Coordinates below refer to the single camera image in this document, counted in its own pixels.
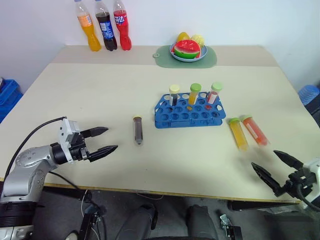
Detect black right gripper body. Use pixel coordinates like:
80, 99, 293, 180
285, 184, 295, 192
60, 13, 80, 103
273, 169, 317, 200

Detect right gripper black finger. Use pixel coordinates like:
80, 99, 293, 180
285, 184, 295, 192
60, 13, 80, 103
273, 149, 305, 173
250, 161, 285, 195

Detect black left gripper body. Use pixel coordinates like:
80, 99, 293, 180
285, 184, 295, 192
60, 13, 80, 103
68, 131, 91, 163

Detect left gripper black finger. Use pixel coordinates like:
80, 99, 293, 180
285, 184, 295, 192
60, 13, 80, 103
79, 126, 110, 139
87, 144, 119, 163

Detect dark brown tube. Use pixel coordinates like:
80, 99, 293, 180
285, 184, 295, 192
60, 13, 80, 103
132, 114, 147, 147

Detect blue plastic test tube rack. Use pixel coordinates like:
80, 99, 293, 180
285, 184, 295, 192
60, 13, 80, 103
153, 91, 227, 130

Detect black object beside table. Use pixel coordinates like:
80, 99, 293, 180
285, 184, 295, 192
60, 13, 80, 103
303, 98, 320, 119

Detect black stand under table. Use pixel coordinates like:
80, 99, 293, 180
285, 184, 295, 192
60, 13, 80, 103
78, 189, 108, 240

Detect stack of blue discs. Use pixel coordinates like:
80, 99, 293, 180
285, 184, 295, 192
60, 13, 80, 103
297, 84, 320, 105

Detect blue plastic crate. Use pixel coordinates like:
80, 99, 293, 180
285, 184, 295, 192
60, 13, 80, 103
0, 78, 24, 124

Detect orange soda bottle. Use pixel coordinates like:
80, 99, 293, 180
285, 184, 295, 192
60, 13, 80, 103
73, 0, 102, 53

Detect green silicone mat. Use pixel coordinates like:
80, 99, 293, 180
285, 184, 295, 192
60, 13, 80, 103
152, 44, 218, 69

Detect cola bottle with blue label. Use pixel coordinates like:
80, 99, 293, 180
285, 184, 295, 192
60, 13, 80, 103
94, 0, 118, 52

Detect red soda bottle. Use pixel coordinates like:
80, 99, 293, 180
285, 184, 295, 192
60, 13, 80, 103
112, 0, 133, 52

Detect toy watermelon slice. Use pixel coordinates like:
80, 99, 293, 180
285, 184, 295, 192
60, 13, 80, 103
173, 39, 202, 59

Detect smooth yellow toy fruit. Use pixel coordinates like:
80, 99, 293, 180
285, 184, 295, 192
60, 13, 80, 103
176, 31, 192, 44

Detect light blue plate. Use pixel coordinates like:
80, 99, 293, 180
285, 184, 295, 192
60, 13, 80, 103
169, 44, 209, 63

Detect bumpy pale yellow toy fruit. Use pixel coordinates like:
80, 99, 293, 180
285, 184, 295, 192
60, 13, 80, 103
190, 34, 207, 47

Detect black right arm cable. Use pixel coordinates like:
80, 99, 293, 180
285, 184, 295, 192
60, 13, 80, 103
295, 181, 320, 214

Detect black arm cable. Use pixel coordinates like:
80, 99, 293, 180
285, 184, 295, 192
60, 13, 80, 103
0, 115, 68, 185
295, 181, 320, 214

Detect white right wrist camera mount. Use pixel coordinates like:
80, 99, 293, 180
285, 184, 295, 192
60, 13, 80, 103
300, 157, 320, 204

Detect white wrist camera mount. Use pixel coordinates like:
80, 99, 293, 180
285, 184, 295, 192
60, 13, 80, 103
300, 157, 320, 204
56, 117, 82, 165

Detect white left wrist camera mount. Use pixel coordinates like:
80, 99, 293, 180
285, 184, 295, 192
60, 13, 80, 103
56, 117, 82, 165

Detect black table frame bar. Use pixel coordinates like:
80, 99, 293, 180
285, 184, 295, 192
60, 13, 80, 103
226, 199, 301, 213

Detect thin black cable under table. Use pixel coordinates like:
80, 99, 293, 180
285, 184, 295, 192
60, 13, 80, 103
48, 170, 89, 198

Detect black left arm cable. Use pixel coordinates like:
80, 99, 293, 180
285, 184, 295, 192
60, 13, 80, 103
0, 115, 68, 185

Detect black metal caster bracket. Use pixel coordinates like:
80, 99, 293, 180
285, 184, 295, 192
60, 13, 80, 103
219, 213, 243, 240

